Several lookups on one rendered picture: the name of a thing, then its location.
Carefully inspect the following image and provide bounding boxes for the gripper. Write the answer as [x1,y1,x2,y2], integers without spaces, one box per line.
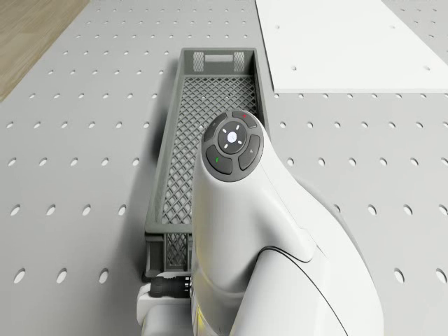
[136,274,195,336]

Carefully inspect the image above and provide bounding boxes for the dark grey basket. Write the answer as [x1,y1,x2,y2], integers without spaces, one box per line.
[141,47,272,284]

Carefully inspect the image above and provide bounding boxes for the white board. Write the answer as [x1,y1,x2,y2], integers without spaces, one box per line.
[254,0,448,95]

